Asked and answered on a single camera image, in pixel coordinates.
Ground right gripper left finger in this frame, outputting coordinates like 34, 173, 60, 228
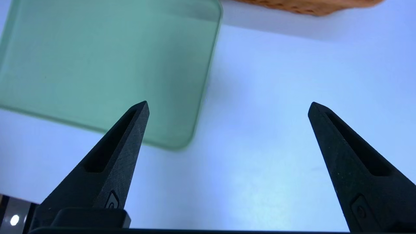
31, 101, 150, 228

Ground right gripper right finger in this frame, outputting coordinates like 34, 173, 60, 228
308, 102, 416, 232

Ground orange wicker basket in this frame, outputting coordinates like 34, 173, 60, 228
233, 0, 385, 17

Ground light green plastic tray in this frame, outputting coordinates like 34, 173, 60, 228
0, 0, 223, 151

